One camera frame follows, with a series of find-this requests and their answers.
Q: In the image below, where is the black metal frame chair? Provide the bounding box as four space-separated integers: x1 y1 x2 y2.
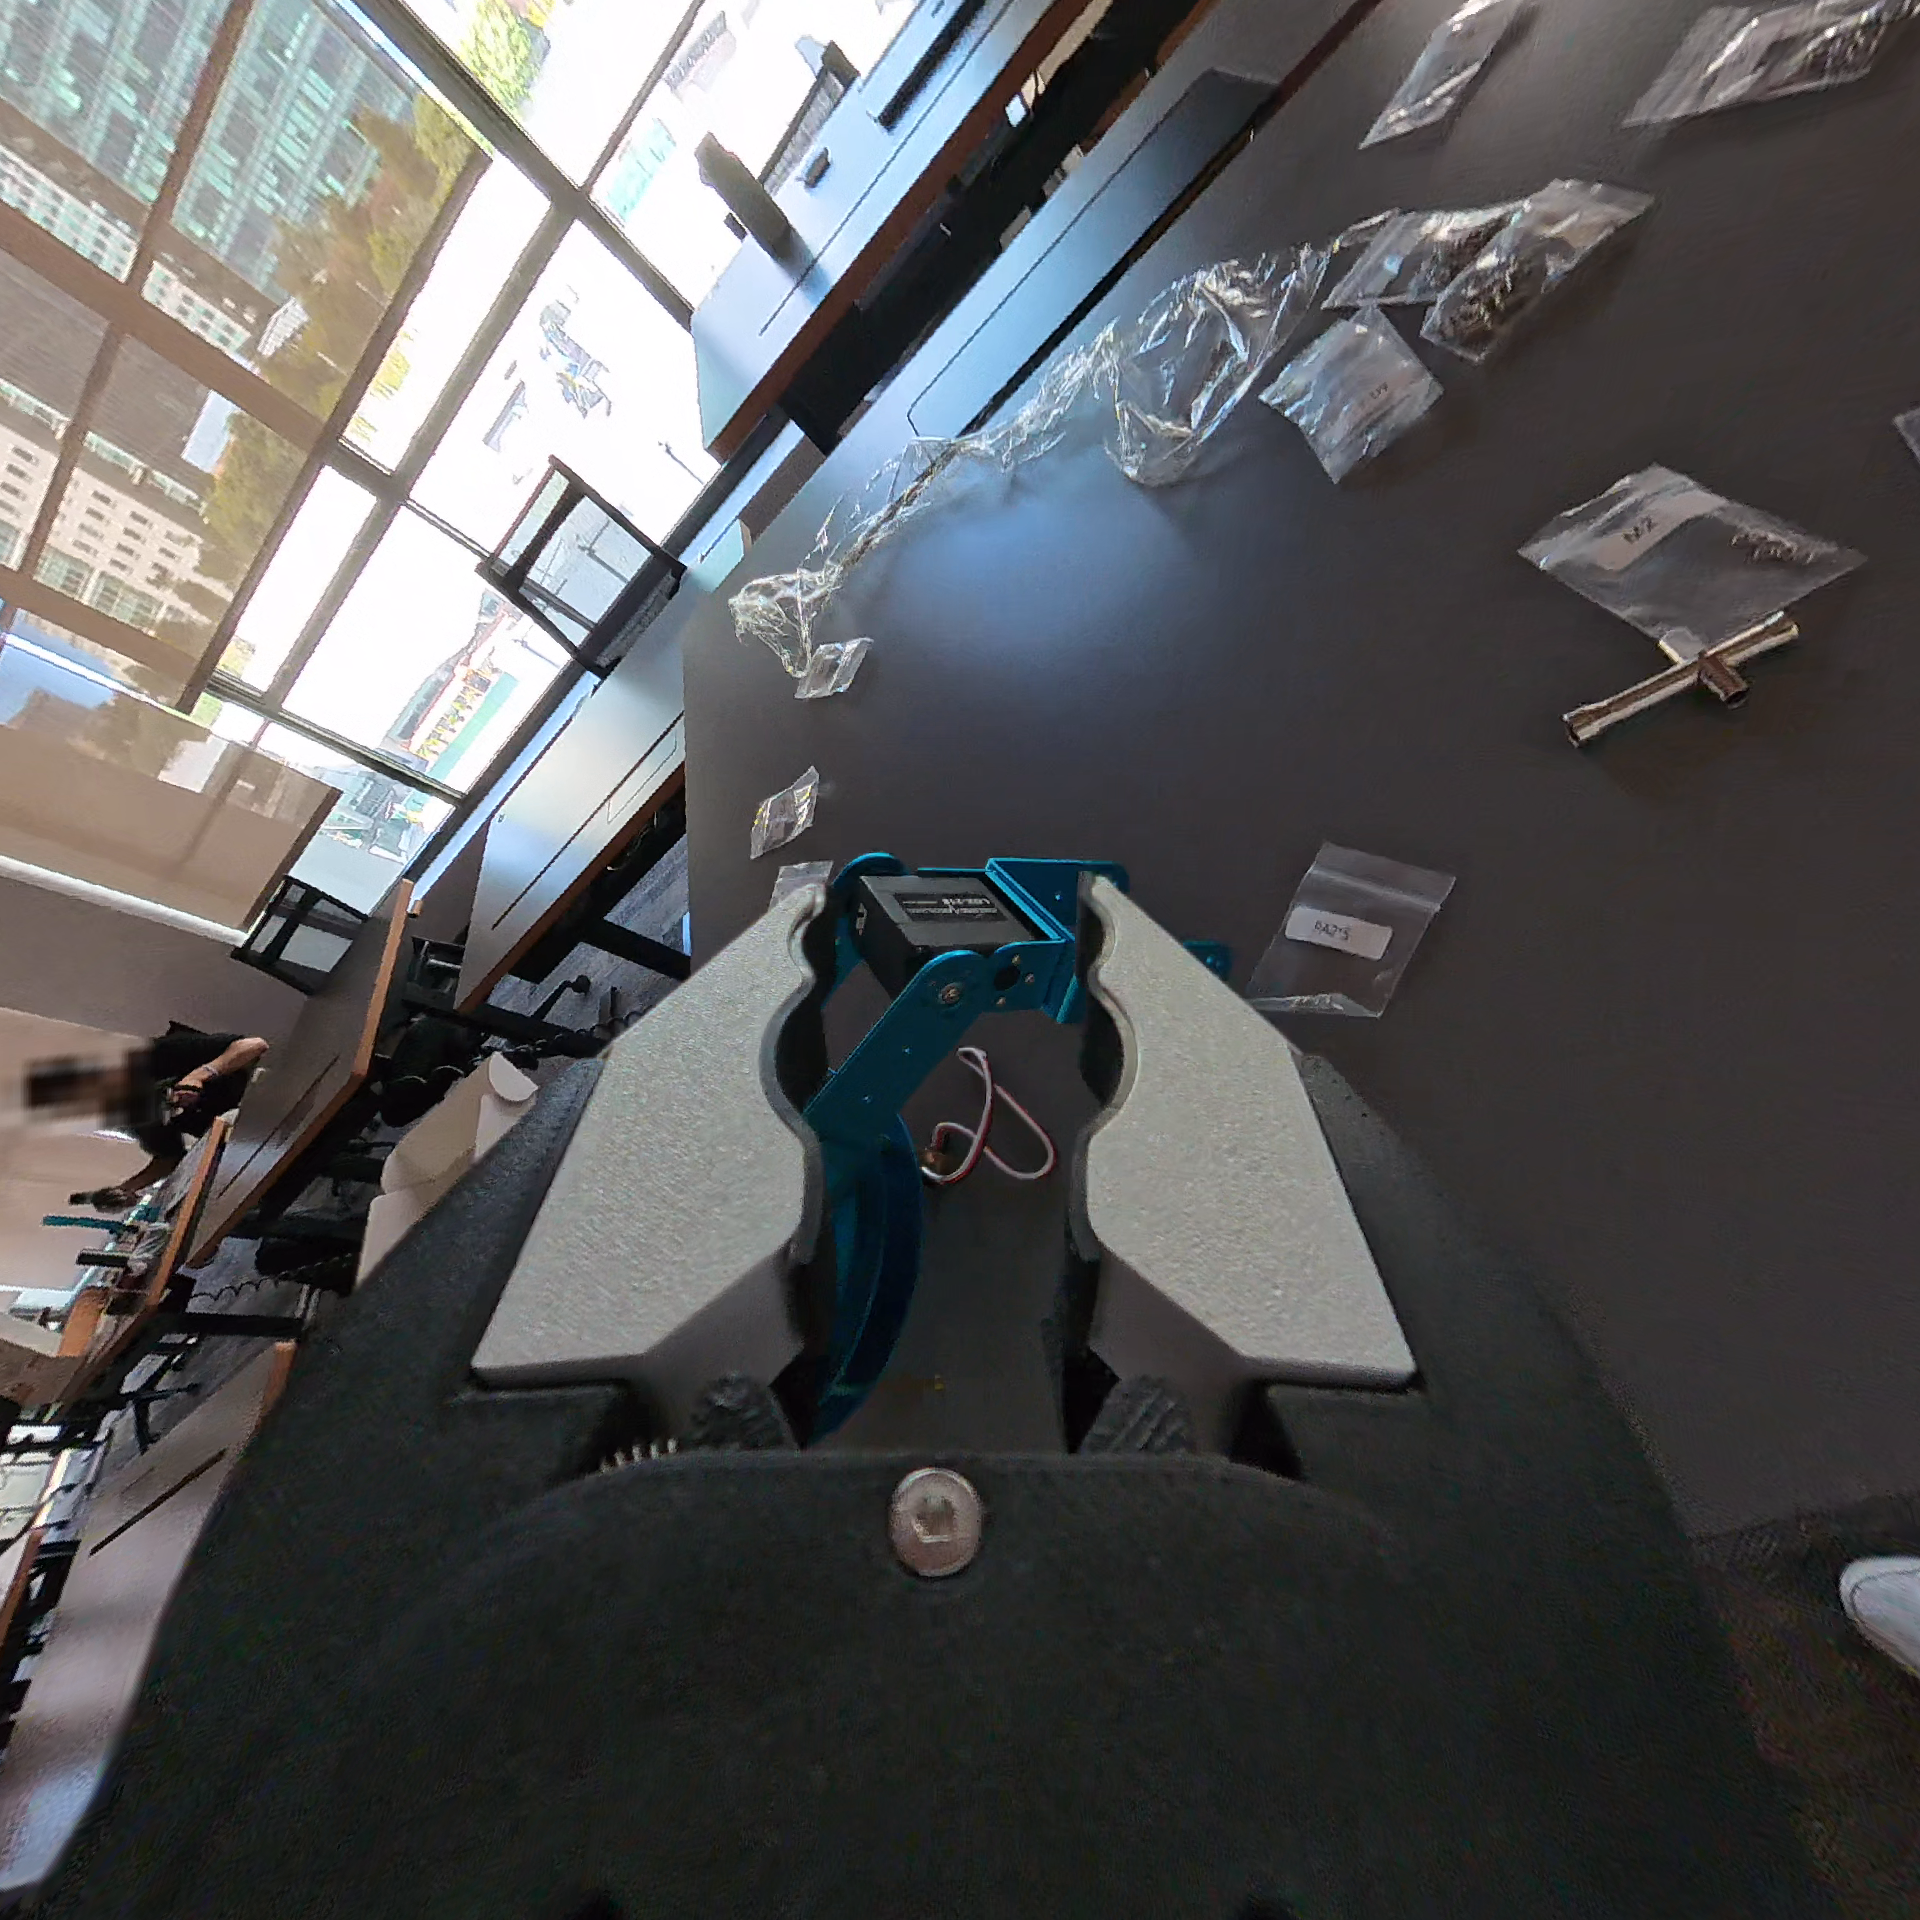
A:
231 873 375 997
476 455 688 682

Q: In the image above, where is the empty clear labelled zip bag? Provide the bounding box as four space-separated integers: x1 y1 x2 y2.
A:
1245 841 1459 1019

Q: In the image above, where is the crumpled clear plastic wrap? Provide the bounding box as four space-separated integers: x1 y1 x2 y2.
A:
730 245 1332 682

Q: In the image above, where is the blue toy robot arm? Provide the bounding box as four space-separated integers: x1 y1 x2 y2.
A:
800 853 1242 1446

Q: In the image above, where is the large glass window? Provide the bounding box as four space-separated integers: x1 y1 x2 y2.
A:
0 0 845 818

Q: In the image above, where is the metal cross wrench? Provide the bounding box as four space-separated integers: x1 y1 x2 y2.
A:
1559 611 1802 752

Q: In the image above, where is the white box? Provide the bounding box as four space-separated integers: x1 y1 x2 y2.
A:
357 1047 541 1296

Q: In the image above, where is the wood-edged dark desk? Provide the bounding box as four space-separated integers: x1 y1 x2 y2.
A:
447 719 693 1010
695 0 1221 455

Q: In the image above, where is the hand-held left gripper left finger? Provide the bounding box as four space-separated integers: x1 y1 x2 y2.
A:
468 879 837 1390

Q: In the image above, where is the dark grey desk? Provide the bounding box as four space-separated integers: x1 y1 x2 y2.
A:
680 0 1920 1538

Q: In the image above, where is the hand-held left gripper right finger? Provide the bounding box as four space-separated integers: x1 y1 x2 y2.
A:
1063 872 1421 1392

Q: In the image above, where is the white sneaker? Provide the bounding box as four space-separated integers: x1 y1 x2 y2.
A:
1840 1558 1920 1677

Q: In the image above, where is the zip bag of dark screws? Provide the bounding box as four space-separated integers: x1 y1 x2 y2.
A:
1419 179 1655 366

